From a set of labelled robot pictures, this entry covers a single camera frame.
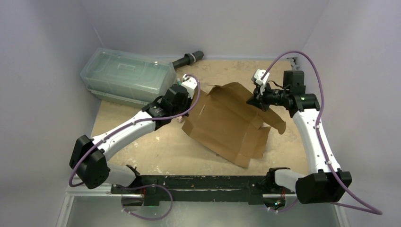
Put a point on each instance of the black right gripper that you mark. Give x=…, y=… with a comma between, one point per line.
x=259, y=98

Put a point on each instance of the brown cardboard box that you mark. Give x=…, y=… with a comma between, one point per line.
x=223, y=122

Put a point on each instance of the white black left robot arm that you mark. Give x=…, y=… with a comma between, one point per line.
x=90, y=156

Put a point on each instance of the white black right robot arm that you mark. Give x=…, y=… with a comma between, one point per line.
x=321, y=184

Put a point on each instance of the clear plastic storage box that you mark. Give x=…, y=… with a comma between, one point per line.
x=127, y=78

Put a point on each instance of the dark grey corrugated pipe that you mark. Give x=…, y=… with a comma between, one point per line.
x=188, y=59

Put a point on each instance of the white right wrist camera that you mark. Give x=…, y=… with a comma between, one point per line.
x=260, y=79

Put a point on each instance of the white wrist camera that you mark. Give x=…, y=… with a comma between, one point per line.
x=260, y=79
x=190, y=82

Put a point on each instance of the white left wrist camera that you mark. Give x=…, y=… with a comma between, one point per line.
x=190, y=82

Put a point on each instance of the aluminium frame rail right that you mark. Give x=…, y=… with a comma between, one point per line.
x=294, y=64

